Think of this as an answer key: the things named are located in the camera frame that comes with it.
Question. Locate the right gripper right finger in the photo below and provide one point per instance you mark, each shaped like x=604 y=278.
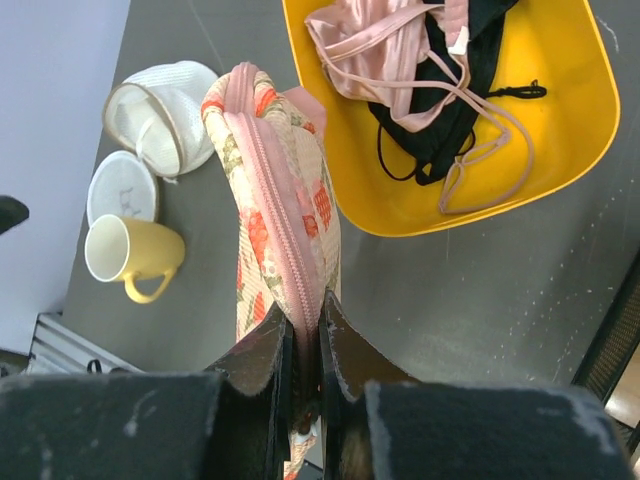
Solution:
x=379 y=422

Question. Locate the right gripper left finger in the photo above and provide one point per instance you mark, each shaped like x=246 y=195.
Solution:
x=230 y=421

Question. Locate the floral mesh laundry bag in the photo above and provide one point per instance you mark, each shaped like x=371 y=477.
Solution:
x=271 y=147

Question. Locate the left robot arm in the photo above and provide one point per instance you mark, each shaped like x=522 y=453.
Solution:
x=13 y=212

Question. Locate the white mesh laundry bag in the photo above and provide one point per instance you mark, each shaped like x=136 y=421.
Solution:
x=156 y=114

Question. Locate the black bra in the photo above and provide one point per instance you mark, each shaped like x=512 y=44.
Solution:
x=451 y=133

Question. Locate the pink satin bra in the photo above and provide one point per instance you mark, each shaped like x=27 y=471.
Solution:
x=411 y=56

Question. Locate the yellow mug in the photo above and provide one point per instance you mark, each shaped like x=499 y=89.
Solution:
x=144 y=256

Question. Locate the white marble plate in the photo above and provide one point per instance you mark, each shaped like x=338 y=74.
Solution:
x=122 y=185

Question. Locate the yellow plastic basket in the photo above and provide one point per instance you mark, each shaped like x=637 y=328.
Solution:
x=556 y=43

